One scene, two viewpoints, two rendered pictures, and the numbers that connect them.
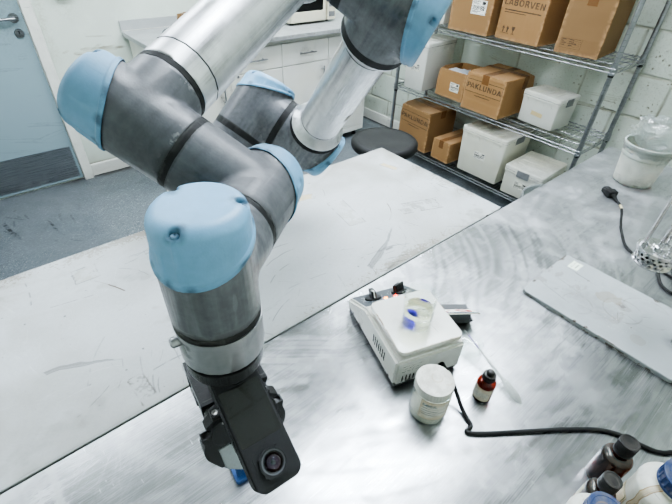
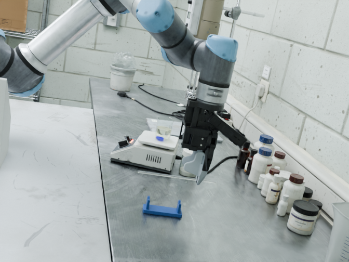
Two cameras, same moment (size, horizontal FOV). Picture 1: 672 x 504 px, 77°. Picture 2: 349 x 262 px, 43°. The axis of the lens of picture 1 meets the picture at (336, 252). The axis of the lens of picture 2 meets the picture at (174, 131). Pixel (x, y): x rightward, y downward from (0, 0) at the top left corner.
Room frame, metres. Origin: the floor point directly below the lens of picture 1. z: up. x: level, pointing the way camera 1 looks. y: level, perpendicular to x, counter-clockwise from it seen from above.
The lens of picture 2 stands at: (-0.15, 1.07, 1.42)
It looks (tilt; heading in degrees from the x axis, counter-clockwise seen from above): 16 degrees down; 296
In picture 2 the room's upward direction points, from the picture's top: 11 degrees clockwise
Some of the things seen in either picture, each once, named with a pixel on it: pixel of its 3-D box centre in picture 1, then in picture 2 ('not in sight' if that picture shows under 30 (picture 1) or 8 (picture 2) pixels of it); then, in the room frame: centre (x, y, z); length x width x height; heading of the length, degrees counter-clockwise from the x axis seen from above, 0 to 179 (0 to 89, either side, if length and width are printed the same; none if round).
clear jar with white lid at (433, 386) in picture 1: (430, 394); (189, 162); (0.38, -0.16, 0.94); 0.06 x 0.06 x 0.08
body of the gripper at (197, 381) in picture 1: (228, 377); (201, 125); (0.25, 0.10, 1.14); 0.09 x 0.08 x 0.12; 34
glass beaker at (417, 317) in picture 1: (417, 308); (163, 129); (0.48, -0.14, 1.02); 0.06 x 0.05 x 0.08; 90
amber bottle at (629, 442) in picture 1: (614, 460); (244, 154); (0.28, -0.39, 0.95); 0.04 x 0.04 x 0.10
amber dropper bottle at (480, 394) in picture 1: (486, 383); not in sight; (0.41, -0.25, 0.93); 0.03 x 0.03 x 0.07
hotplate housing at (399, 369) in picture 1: (404, 326); (148, 150); (0.52, -0.13, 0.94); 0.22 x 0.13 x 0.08; 23
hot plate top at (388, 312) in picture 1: (415, 320); (158, 139); (0.49, -0.14, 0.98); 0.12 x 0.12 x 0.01; 23
